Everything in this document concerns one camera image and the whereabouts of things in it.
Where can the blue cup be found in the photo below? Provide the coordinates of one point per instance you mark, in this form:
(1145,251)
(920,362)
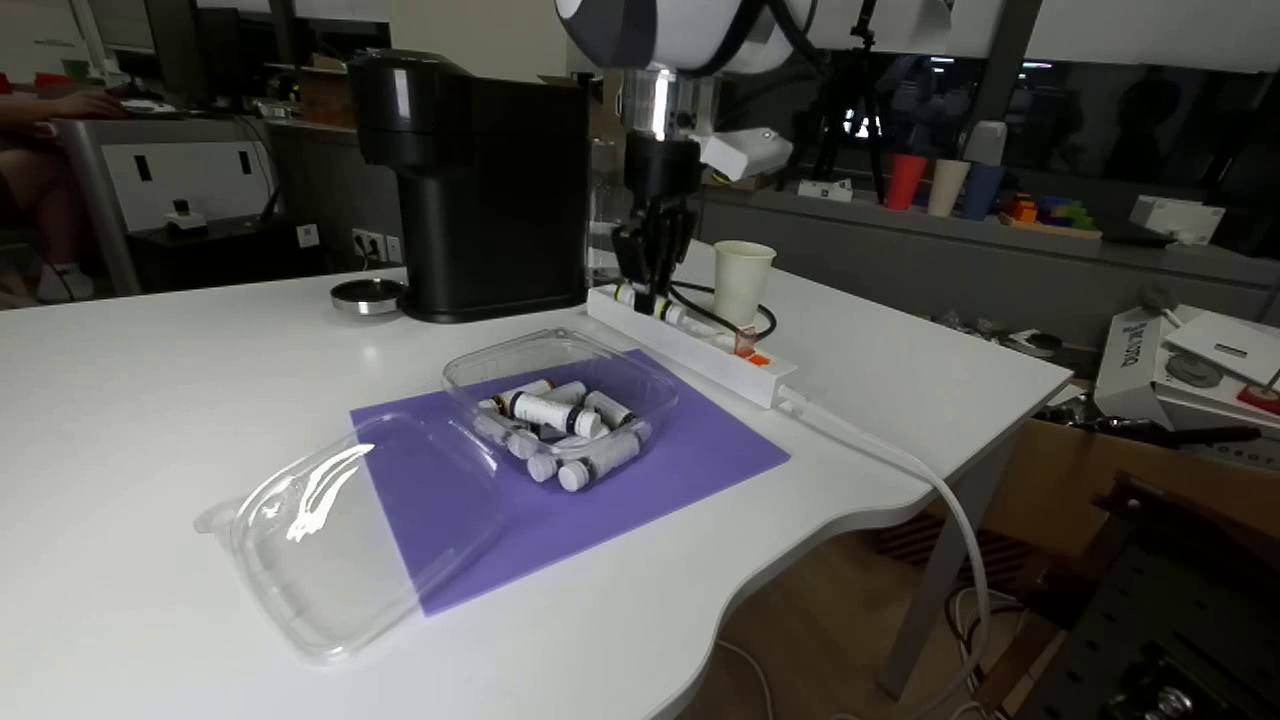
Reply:
(982,192)

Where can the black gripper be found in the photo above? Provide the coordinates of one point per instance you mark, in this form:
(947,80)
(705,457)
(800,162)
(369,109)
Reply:
(660,173)

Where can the black perforated metal frame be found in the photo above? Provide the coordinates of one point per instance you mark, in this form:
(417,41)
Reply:
(1172,626)

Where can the round silver black disc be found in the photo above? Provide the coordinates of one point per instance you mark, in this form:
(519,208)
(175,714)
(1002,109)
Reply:
(364,298)

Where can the red cup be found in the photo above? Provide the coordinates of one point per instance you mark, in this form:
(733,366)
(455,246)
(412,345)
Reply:
(906,183)

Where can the colourful toy blocks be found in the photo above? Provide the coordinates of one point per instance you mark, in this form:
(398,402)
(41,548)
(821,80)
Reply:
(1047,214)

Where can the white box with red label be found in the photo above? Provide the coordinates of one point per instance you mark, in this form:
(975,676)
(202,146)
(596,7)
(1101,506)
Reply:
(1225,366)

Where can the clear drinking glass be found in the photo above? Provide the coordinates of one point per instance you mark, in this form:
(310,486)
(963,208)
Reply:
(604,202)

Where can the white paper cup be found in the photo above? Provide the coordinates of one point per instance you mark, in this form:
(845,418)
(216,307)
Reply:
(743,278)

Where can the clear plastic clamshell container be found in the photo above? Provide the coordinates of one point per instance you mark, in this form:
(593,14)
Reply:
(345,546)

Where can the black coffee machine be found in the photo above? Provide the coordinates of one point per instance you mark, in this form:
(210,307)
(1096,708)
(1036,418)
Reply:
(493,202)

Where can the seated person in background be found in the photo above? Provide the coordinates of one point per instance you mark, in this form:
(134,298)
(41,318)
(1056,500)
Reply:
(41,202)

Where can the grey low cabinet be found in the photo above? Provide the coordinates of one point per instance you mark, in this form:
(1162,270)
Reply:
(933,265)

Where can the white power strip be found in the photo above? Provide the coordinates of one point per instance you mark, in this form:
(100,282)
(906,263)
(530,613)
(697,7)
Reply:
(770,381)

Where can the purple rectangular mat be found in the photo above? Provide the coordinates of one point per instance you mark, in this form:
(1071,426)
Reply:
(694,454)

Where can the black camera tripod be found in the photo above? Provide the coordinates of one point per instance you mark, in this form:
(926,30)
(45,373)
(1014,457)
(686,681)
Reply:
(852,105)

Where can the grey table leg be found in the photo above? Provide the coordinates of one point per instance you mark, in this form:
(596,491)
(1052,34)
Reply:
(933,575)

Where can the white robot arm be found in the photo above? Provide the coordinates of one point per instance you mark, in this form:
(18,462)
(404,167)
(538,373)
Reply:
(664,26)

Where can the brown box under table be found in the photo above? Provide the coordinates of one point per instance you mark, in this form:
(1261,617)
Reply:
(1067,464)

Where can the small white box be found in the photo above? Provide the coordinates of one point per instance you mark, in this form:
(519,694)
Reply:
(1177,222)

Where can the white wall outlet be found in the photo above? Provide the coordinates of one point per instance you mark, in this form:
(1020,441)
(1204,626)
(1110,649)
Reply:
(376,246)

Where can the white printed carton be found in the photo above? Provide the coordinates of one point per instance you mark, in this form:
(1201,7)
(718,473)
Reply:
(1129,366)

